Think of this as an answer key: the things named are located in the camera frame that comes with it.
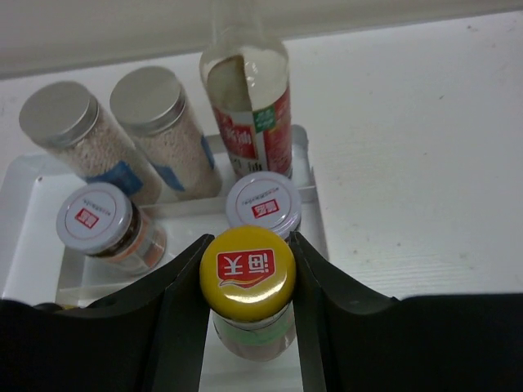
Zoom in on blue label spice jar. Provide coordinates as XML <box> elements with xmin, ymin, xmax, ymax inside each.
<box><xmin>19</xmin><ymin>81</ymin><xmax>162</xmax><ymax>205</ymax></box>

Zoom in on tall dark soy sauce bottle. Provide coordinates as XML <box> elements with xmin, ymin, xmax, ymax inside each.
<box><xmin>199</xmin><ymin>1</ymin><xmax>293</xmax><ymax>177</ymax></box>

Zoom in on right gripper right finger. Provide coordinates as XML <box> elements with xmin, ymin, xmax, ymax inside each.
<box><xmin>290</xmin><ymin>232</ymin><xmax>522</xmax><ymax>391</ymax></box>

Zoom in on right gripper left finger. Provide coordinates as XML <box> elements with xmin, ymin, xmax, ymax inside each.
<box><xmin>1</xmin><ymin>234</ymin><xmax>212</xmax><ymax>391</ymax></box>

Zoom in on red lid pink jar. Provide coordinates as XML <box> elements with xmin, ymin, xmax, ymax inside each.
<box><xmin>226</xmin><ymin>171</ymin><xmax>302</xmax><ymax>240</ymax></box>

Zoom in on pink label spice jar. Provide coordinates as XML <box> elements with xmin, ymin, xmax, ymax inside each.
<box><xmin>110</xmin><ymin>66</ymin><xmax>222</xmax><ymax>200</ymax></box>

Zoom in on red cap chili sauce bottle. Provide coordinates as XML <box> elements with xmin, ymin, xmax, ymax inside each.
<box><xmin>199</xmin><ymin>225</ymin><xmax>297</xmax><ymax>362</ymax></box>

